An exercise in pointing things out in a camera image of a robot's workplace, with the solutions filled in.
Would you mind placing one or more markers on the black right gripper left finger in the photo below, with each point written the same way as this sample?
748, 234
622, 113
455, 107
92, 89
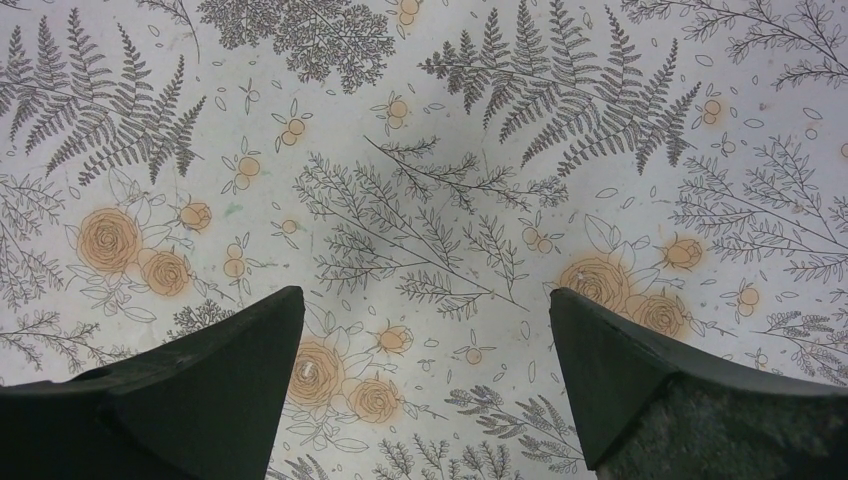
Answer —
204, 406

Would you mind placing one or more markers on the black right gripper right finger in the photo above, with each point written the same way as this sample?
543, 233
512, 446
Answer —
646, 406

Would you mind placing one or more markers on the floral table cloth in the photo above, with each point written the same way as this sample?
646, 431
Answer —
428, 172

